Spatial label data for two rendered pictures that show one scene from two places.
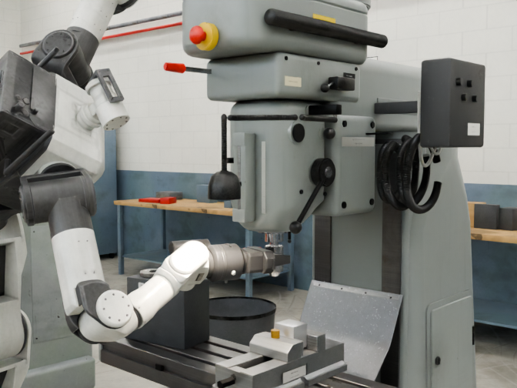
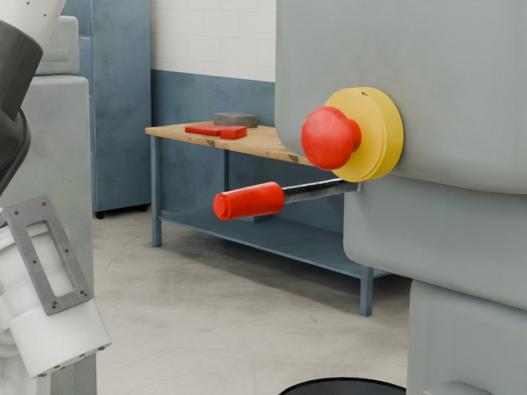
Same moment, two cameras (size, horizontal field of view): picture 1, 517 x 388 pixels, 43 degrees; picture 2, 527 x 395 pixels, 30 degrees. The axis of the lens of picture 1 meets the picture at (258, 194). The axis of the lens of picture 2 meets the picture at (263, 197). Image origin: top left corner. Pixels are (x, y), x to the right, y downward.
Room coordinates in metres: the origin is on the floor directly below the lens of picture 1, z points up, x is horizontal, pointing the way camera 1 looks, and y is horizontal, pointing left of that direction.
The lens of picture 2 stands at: (0.84, 0.11, 1.85)
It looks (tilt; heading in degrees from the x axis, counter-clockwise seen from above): 12 degrees down; 6
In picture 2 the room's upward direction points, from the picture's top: straight up
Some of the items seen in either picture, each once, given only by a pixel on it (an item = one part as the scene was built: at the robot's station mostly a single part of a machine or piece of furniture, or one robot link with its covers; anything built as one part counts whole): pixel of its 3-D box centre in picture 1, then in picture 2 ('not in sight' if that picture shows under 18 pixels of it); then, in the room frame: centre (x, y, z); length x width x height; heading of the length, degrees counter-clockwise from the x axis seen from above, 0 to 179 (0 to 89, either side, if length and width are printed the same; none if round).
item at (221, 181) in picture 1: (224, 184); not in sight; (1.43, 0.07, 1.44); 0.07 x 0.07 x 0.06
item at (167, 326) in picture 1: (168, 306); not in sight; (1.93, 0.27, 1.04); 0.22 x 0.12 x 0.20; 57
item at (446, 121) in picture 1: (455, 105); not in sight; (1.64, -0.49, 1.62); 0.20 x 0.09 x 0.21; 138
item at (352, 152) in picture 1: (321, 164); not in sight; (1.79, -0.17, 1.47); 0.24 x 0.19 x 0.26; 48
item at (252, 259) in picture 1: (241, 262); not in sight; (1.60, 0.04, 1.24); 0.13 x 0.12 x 0.10; 29
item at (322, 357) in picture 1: (282, 358); not in sight; (1.58, -0.06, 1.00); 0.35 x 0.15 x 0.11; 137
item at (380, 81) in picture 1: (381, 99); not in sight; (2.01, -0.37, 1.66); 0.80 x 0.23 x 0.20; 138
